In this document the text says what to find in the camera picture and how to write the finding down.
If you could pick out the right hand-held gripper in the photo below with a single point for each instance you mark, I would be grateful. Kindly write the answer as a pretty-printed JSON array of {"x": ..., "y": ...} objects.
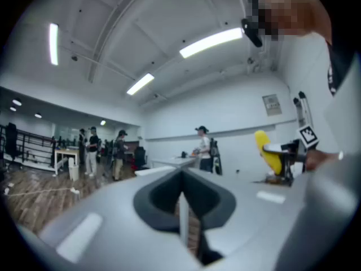
[{"x": 307, "y": 135}]

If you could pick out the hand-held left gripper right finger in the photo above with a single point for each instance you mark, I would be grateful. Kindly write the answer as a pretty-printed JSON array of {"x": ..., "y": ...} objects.
[{"x": 253, "y": 222}]

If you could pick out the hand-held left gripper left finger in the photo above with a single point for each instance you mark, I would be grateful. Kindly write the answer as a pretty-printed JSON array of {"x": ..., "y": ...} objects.
[{"x": 112, "y": 230}]

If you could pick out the person's right hand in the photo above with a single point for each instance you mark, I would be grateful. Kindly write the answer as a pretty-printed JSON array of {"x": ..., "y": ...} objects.
[{"x": 318, "y": 158}]

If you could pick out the grey stand poles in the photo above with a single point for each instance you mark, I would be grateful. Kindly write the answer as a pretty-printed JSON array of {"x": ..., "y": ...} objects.
[{"x": 304, "y": 109}]

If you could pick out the white trash bin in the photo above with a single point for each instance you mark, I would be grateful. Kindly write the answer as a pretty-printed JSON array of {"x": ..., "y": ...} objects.
[{"x": 74, "y": 172}]

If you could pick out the wooden top white table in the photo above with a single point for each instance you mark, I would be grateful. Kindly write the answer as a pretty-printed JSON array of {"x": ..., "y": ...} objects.
[{"x": 66, "y": 151}]

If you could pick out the person's black printed shirt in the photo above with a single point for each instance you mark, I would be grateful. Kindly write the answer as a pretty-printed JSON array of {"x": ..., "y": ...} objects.
[{"x": 339, "y": 66}]

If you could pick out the black metal railing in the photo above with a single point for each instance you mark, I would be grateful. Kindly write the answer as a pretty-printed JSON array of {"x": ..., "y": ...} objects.
[{"x": 31, "y": 145}]

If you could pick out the long ceiling light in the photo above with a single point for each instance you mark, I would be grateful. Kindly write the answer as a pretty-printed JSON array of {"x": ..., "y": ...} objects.
[
  {"x": 211, "y": 42},
  {"x": 53, "y": 44},
  {"x": 140, "y": 84}
]

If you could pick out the person's head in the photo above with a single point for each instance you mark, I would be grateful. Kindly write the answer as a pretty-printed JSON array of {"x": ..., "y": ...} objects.
[{"x": 293, "y": 7}]

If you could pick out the grey wall poster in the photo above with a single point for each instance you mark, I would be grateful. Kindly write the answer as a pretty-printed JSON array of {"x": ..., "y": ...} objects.
[{"x": 272, "y": 104}]

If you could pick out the black head-mounted camera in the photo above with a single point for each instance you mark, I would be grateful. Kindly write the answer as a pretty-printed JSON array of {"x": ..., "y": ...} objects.
[{"x": 252, "y": 31}]

